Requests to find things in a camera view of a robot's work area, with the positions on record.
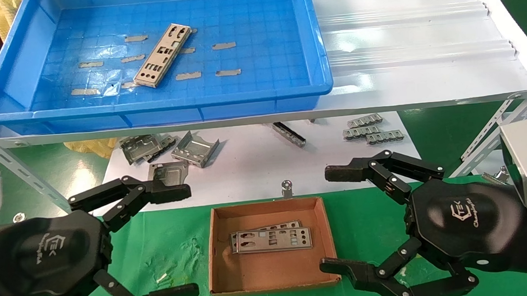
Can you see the long narrow metal bar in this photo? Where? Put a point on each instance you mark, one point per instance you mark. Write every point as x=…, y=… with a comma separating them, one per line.
x=290, y=135

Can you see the small slotted metal strip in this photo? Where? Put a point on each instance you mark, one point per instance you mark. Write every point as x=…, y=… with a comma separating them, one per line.
x=362, y=132
x=365, y=121
x=385, y=137

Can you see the brown cardboard box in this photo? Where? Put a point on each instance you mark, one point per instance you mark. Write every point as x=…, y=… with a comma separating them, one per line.
x=271, y=271

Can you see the blue plastic tray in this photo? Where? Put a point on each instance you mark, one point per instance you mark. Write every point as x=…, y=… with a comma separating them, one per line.
x=264, y=84

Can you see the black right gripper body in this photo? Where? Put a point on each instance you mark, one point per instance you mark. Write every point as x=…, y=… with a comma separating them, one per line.
x=465, y=222

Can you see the white board sheet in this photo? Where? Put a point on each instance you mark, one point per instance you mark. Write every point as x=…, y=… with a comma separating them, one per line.
x=255, y=167

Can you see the stamped metal bracket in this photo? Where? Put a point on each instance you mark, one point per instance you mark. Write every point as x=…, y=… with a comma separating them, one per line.
x=137, y=149

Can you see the dark stamped metal part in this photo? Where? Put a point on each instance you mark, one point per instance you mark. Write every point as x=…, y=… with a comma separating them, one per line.
x=168, y=142

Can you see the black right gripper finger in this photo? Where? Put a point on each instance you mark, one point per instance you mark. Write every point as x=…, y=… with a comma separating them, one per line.
x=384, y=170
x=381, y=282

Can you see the yellow mesh bag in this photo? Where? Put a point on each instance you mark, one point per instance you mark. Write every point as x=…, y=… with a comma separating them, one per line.
x=6, y=17
x=92, y=147

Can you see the flat framed metal bracket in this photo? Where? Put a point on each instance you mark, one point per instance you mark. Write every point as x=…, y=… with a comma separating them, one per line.
x=171, y=172

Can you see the folded metal bracket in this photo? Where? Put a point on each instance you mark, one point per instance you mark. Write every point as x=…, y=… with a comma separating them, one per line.
x=195, y=148

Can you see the green table cloth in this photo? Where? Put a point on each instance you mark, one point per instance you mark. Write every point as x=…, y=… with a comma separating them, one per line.
x=178, y=244

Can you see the metal I/O shield plate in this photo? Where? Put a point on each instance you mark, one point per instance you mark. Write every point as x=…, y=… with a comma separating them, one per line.
x=273, y=240
x=164, y=55
x=268, y=227

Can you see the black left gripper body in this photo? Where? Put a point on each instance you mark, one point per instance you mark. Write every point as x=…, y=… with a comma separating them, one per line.
x=46, y=257

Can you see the white corrugated shelf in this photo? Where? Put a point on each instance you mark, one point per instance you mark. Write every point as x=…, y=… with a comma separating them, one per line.
x=399, y=43

